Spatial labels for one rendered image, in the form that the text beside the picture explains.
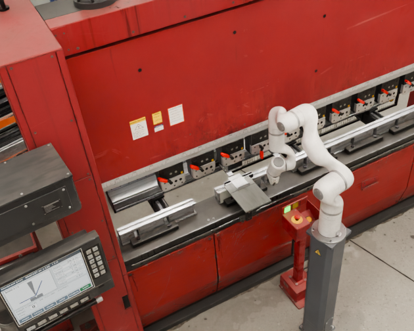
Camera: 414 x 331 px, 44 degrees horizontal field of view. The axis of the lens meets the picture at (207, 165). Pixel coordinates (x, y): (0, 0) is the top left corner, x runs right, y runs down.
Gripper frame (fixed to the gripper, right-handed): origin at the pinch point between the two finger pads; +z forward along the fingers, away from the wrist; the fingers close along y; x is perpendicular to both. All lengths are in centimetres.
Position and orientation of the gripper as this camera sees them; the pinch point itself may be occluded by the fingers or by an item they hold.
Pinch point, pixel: (269, 180)
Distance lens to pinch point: 324.2
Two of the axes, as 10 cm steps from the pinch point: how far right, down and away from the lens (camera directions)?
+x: -9.6, 2.6, -1.4
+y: -2.9, -9.0, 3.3
